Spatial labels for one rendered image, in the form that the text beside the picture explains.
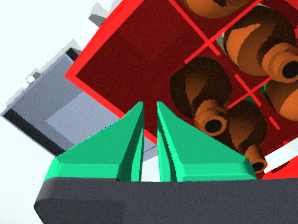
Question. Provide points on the red crate with dividers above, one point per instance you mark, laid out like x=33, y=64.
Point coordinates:
x=156, y=39

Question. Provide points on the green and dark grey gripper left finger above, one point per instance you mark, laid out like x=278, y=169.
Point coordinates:
x=108, y=153

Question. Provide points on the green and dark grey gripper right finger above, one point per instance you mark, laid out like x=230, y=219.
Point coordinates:
x=186, y=153

